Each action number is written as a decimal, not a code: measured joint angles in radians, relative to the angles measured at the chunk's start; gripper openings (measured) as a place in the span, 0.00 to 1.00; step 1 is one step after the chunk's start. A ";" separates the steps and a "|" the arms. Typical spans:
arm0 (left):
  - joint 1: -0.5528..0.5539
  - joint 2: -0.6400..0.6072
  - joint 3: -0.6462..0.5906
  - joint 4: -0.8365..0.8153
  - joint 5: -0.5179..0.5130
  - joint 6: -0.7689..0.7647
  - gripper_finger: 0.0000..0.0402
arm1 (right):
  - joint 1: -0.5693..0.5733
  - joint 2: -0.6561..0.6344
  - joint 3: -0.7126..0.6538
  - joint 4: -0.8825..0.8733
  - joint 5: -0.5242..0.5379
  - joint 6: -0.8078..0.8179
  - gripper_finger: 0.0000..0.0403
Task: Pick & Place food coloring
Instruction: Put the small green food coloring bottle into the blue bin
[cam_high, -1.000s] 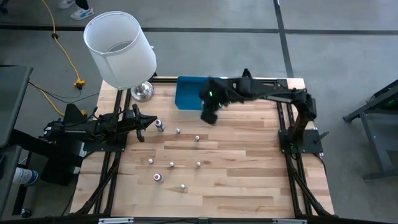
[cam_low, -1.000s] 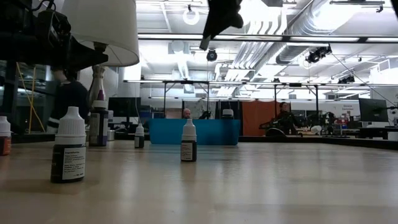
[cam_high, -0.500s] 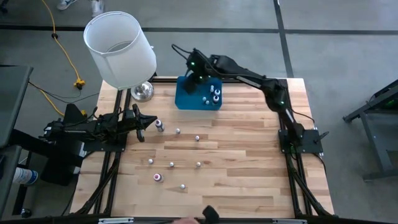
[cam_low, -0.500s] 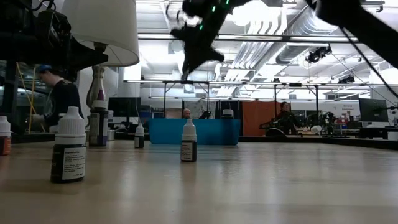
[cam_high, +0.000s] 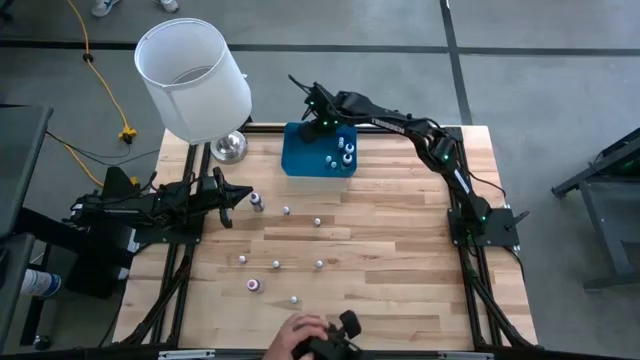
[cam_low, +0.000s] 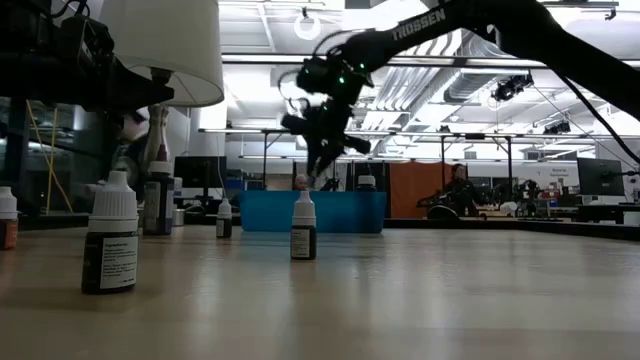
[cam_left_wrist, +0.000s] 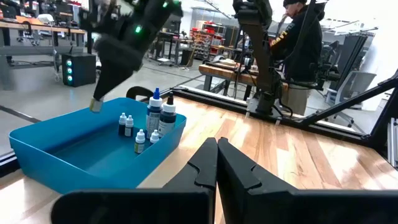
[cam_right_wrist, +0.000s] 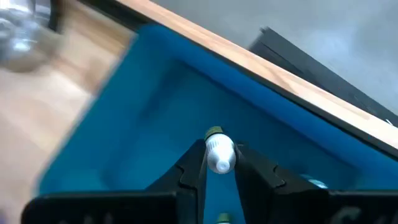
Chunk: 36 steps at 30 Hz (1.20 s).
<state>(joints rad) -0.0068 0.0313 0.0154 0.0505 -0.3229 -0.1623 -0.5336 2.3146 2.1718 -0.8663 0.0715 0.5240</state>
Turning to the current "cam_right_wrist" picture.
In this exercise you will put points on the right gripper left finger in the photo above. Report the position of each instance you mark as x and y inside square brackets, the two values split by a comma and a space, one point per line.
[189, 180]

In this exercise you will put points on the silver lamp white shade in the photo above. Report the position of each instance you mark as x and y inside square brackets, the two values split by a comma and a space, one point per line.
[18, 34]

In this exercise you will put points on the blue plastic bin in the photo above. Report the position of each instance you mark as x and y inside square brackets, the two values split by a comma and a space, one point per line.
[155, 109]

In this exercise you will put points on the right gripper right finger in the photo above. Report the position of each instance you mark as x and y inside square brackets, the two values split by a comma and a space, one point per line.
[258, 177]

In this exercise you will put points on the small green dropper bottle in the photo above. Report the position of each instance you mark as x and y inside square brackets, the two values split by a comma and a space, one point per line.
[220, 152]

